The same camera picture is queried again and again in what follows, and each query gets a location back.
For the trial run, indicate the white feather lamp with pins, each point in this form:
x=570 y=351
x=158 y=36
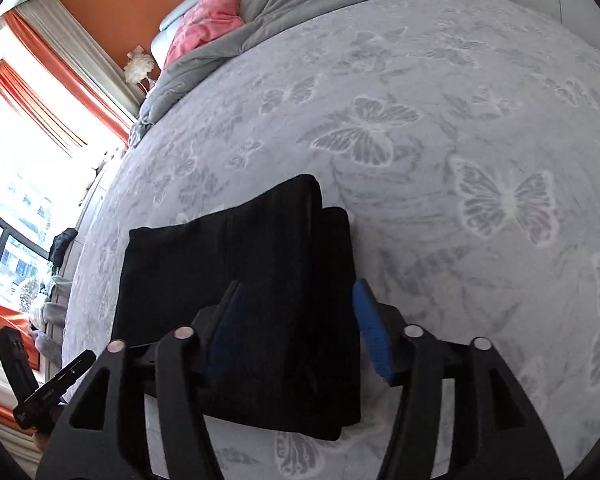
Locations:
x=139 y=65

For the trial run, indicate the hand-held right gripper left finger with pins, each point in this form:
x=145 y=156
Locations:
x=225 y=340

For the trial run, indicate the pink pillow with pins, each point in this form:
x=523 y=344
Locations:
x=200 y=30

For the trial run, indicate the beige curtain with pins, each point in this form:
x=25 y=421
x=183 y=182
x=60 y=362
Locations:
x=80 y=45

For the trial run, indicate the white window seat cabinet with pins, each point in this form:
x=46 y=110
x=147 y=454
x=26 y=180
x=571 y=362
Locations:
x=92 y=195

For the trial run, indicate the pale cloth pile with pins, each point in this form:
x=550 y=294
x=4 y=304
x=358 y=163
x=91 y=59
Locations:
x=47 y=310

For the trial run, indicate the grey duvet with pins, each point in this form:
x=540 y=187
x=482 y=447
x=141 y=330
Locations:
x=280 y=5

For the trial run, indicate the bed with grey butterfly bedspread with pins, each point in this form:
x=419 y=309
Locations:
x=430 y=110

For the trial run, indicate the dark blue clothing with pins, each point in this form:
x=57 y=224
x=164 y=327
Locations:
x=62 y=247

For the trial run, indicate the large window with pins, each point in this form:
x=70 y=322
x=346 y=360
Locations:
x=10 y=185

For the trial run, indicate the light blue padded headboard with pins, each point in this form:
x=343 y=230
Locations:
x=161 y=42

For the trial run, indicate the black pants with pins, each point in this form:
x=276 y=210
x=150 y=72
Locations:
x=180 y=260

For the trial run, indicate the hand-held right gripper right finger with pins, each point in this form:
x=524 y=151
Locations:
x=375 y=335

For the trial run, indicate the orange curtain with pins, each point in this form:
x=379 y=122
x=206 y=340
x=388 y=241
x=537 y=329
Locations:
x=0 y=317
x=30 y=105
x=55 y=67

